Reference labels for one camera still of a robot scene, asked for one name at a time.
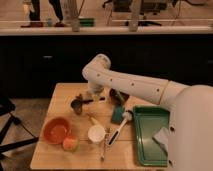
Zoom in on grey cloth in tray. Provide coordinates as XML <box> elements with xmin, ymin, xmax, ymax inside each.
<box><xmin>153</xmin><ymin>127</ymin><xmax>169</xmax><ymax>152</ymax></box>

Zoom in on red bowl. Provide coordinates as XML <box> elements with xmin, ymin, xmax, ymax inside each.
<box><xmin>43</xmin><ymin>117</ymin><xmax>70</xmax><ymax>144</ymax></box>

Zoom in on yellow wooden utensil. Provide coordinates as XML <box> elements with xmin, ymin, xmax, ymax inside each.
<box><xmin>88</xmin><ymin>115</ymin><xmax>101</xmax><ymax>125</ymax></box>

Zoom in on dark round object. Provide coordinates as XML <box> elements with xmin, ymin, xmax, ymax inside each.
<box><xmin>109</xmin><ymin>89</ymin><xmax>129</xmax><ymax>105</ymax></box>

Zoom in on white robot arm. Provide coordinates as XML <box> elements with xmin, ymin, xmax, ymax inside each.
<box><xmin>82</xmin><ymin>54</ymin><xmax>213</xmax><ymax>171</ymax></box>

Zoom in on green sponge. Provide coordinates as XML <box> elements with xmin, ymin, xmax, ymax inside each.
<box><xmin>111</xmin><ymin>106</ymin><xmax>125</xmax><ymax>124</ymax></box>

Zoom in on orange peach fruit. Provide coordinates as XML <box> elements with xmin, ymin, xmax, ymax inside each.
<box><xmin>62</xmin><ymin>136</ymin><xmax>78</xmax><ymax>151</ymax></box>

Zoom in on green plastic tray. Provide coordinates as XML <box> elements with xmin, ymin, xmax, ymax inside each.
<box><xmin>133</xmin><ymin>106</ymin><xmax>170</xmax><ymax>167</ymax></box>

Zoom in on standing person legs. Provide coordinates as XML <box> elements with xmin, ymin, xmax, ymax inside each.
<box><xmin>21</xmin><ymin>0</ymin><xmax>66</xmax><ymax>28</ymax></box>

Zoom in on black tripod stand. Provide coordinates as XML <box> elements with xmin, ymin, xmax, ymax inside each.
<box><xmin>0</xmin><ymin>96</ymin><xmax>40</xmax><ymax>171</ymax></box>

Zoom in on white cup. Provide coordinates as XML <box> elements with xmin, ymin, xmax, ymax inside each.
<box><xmin>88</xmin><ymin>125</ymin><xmax>106</xmax><ymax>144</ymax></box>

